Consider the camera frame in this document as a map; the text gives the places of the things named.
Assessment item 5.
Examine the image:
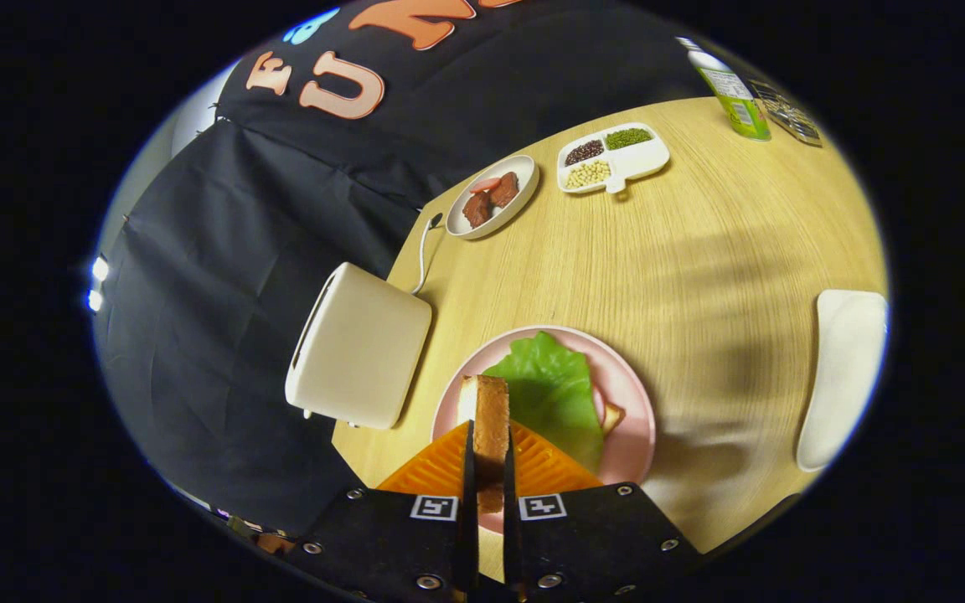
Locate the pile of soy beans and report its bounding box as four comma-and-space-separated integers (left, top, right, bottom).
565, 160, 612, 190

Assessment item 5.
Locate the white toaster cable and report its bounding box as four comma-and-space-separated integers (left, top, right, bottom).
410, 214, 443, 296

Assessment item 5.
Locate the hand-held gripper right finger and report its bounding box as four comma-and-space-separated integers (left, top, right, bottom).
502, 423, 705, 603

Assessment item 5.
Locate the white divided dish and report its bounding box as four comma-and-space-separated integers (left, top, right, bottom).
556, 122, 671, 196

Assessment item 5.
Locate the white square plate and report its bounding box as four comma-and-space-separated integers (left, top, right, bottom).
796, 289, 890, 473

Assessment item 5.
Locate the pink plate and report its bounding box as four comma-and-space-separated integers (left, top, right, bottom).
431, 325, 657, 537

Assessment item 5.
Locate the white toaster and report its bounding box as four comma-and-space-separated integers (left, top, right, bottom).
285, 262, 433, 430

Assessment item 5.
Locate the green lettuce leaf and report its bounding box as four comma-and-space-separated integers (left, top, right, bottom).
482, 331, 605, 474

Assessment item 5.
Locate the pile of green beans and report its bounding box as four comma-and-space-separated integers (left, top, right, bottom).
605, 127, 654, 152

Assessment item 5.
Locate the round grey plate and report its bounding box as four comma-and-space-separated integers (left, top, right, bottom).
446, 154, 540, 241

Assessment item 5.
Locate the black backdrop cloth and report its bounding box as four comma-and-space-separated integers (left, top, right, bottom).
93, 0, 726, 537

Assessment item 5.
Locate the toasted bread slice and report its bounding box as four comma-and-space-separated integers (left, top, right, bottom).
457, 374, 511, 514

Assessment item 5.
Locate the brown meat piece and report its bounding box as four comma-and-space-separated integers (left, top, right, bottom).
462, 191, 493, 229
489, 172, 521, 209

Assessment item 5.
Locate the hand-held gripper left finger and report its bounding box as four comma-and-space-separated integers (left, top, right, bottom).
290, 420, 480, 603

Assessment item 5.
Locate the green drink bottle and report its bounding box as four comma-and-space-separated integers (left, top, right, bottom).
675, 37, 772, 142

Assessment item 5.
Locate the metal cutlery holder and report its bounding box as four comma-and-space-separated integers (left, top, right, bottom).
746, 78, 824, 149

